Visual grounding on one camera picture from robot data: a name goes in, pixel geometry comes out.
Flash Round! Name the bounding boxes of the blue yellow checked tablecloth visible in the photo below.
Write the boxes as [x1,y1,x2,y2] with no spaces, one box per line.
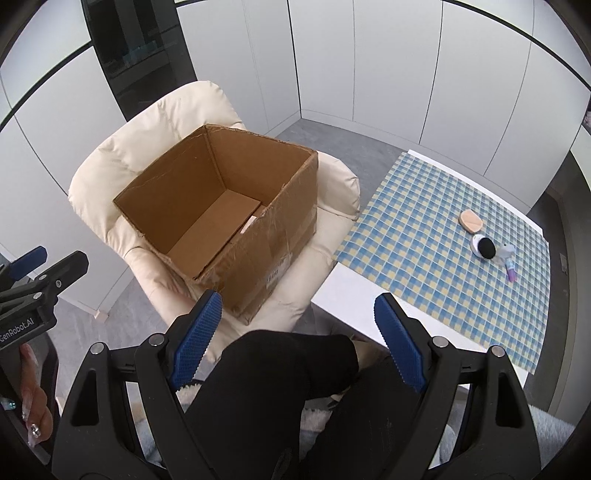
[333,151,552,374]

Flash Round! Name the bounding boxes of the brown cardboard box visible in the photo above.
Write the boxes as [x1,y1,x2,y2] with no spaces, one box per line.
[113,124,320,324]

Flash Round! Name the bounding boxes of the person's legs black pants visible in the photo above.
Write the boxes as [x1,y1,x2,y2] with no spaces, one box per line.
[185,330,444,480]

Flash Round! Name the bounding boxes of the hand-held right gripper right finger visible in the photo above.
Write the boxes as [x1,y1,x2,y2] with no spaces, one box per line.
[369,292,542,480]

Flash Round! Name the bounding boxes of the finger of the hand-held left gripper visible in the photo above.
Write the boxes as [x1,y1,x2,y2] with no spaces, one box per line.
[0,250,90,308]
[0,246,48,283]

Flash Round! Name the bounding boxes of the dark glass cabinet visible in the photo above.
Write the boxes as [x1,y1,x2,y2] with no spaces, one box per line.
[81,0,199,123]

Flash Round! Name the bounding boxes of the person's left hand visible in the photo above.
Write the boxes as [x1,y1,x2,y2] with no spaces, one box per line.
[18,344,55,448]

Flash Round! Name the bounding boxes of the beige powder puff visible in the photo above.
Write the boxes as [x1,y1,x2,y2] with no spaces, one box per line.
[458,209,484,234]

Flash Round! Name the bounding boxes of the white built-in wardrobe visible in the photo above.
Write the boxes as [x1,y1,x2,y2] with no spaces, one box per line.
[0,0,591,315]

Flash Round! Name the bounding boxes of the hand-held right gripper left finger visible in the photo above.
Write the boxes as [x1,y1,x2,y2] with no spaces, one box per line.
[51,290,232,480]

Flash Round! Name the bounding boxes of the round black white compact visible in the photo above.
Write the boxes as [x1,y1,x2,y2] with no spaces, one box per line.
[470,233,498,261]

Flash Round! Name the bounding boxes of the cream padded armchair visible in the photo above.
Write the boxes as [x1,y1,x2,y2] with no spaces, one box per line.
[68,80,362,365]

